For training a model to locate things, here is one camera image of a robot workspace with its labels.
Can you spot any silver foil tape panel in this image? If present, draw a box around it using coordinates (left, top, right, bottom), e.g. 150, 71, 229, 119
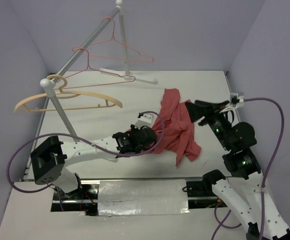
98, 179, 189, 217

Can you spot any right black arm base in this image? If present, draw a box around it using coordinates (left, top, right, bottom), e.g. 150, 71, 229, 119
182, 180, 217, 199

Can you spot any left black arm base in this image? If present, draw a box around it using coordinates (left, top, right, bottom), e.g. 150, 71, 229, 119
51, 180, 100, 217

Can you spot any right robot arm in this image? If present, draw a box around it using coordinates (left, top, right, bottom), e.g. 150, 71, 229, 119
185, 96, 290, 240

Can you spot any red t shirt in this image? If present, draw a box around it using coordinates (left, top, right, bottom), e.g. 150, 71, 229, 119
150, 88, 201, 167

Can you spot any pink wire hanger far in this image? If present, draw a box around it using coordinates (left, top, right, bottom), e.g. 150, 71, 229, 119
101, 16, 154, 63

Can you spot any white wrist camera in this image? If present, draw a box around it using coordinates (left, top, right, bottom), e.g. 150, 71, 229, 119
135, 113, 153, 130
225, 92, 244, 111

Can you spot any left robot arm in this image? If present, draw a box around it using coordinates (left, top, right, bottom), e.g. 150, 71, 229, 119
30, 125, 157, 199

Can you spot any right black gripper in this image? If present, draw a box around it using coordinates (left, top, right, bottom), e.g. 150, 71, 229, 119
183, 98, 232, 149

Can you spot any pink wire hanger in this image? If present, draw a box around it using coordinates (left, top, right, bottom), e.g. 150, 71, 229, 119
101, 16, 154, 63
65, 46, 136, 88

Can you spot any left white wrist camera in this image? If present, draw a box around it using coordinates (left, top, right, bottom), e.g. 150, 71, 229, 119
135, 113, 153, 130

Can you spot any white garment rack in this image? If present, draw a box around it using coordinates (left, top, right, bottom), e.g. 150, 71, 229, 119
39, 0, 158, 146

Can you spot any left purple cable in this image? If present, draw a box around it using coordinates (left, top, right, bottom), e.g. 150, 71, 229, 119
8, 110, 166, 193

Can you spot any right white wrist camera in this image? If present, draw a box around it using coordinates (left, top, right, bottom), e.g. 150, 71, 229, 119
225, 92, 244, 111

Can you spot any pink wire hanger near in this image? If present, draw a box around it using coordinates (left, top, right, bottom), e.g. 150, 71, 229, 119
65, 46, 136, 88

